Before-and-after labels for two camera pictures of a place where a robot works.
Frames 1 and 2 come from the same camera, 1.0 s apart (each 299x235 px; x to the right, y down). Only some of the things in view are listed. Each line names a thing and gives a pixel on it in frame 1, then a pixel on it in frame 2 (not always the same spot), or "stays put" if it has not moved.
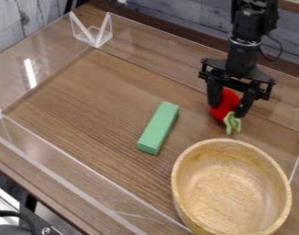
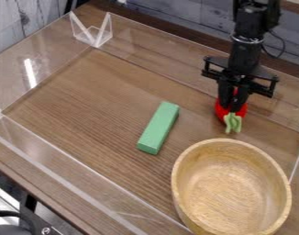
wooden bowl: (231, 189) stays put
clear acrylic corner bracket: (92, 36) stays put
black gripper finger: (215, 92) → (226, 94)
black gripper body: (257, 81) stays put
